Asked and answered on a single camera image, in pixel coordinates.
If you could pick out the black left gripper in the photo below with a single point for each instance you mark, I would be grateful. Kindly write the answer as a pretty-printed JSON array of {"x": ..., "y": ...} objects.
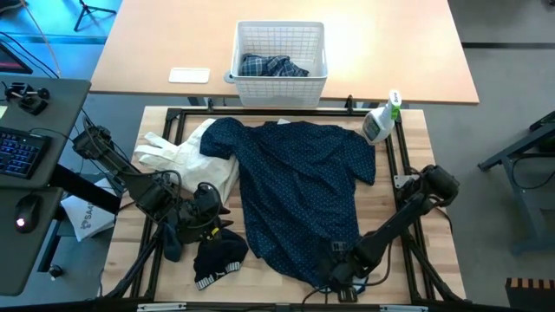
[{"x": 197, "y": 216}]

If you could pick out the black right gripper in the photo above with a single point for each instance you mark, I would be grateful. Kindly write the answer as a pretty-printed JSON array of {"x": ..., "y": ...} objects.
[{"x": 342, "y": 266}]

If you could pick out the black briefs white printed waistband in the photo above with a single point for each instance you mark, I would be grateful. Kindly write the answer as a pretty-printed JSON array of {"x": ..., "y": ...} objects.
[{"x": 219, "y": 258}]

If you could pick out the navy dotted garment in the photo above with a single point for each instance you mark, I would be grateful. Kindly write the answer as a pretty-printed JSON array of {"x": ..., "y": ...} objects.
[{"x": 299, "y": 186}]

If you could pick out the blue plaid shirt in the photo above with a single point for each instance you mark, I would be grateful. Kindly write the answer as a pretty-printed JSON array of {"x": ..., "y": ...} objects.
[{"x": 269, "y": 67}]

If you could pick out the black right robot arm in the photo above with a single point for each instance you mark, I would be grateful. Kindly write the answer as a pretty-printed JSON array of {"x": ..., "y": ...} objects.
[{"x": 407, "y": 216}]

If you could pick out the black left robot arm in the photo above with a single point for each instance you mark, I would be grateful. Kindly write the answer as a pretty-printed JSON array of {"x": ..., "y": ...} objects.
[{"x": 130, "y": 173}]

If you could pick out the white plastic laundry basket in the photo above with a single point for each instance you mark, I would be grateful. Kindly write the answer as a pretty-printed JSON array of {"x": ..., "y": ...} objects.
[{"x": 277, "y": 93}]

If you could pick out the cream white garment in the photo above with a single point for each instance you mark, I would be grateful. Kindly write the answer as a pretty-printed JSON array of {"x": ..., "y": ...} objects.
[{"x": 195, "y": 164}]

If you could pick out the white paper bag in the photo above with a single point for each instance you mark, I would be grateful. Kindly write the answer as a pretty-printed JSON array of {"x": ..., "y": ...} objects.
[{"x": 89, "y": 216}]

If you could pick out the small white rectangular tray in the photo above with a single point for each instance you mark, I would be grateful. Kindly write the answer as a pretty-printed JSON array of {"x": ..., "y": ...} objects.
[{"x": 188, "y": 75}]

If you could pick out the white spray bottle green trigger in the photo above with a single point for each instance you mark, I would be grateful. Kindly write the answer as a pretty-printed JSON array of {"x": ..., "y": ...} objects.
[{"x": 381, "y": 123}]

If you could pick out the black round knob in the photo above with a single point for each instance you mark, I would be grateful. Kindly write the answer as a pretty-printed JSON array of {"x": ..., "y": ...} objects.
[{"x": 55, "y": 271}]

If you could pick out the black box with wooden stripes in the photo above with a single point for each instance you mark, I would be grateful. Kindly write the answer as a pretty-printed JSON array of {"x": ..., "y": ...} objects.
[{"x": 531, "y": 294}]

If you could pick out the black computer mouse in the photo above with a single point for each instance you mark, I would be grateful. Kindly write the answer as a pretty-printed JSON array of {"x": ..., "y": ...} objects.
[{"x": 27, "y": 214}]

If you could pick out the grey side desk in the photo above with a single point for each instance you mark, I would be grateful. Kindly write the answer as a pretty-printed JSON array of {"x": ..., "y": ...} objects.
[{"x": 65, "y": 99}]

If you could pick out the black backlit keyboard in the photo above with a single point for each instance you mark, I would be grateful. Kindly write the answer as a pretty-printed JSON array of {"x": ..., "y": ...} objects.
[{"x": 19, "y": 151}]

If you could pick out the dark blue-grey metal stand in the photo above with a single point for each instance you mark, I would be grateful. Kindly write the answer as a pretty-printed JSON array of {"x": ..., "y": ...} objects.
[{"x": 526, "y": 182}]

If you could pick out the black desk clamp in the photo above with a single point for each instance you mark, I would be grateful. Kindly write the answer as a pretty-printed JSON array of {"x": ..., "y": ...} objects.
[{"x": 28, "y": 97}]

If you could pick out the tan wooden desk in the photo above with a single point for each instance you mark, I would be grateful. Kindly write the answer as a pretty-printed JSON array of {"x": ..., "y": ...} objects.
[{"x": 390, "y": 52}]

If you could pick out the black tripod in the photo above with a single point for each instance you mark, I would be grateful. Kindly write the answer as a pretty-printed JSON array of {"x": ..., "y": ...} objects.
[{"x": 89, "y": 11}]

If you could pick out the dark tablet screen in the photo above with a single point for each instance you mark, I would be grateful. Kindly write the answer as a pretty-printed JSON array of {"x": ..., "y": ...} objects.
[{"x": 11, "y": 60}]

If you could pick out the silver metal bracket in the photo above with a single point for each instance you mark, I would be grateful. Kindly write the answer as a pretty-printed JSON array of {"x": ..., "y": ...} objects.
[
  {"x": 160, "y": 307},
  {"x": 403, "y": 308}
]

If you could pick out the black aluminium table frame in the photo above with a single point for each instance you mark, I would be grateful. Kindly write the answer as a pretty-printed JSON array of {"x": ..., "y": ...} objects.
[{"x": 149, "y": 260}]

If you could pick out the small black post clamp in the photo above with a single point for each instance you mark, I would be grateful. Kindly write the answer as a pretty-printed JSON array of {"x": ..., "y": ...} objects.
[
  {"x": 349, "y": 103},
  {"x": 210, "y": 104}
]

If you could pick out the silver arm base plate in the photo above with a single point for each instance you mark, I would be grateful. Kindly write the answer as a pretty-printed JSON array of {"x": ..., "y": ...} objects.
[{"x": 403, "y": 180}]

